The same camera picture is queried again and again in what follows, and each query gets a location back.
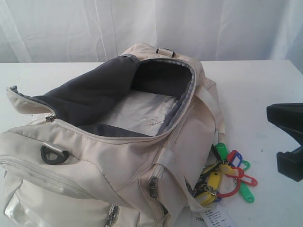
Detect cream fabric duffel bag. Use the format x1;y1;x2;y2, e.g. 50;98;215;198
0;44;225;227

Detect white paper hang tag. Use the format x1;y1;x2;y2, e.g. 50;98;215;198
191;203;236;227

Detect colourful plastic key tags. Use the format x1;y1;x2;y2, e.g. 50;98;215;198
193;142;258;207

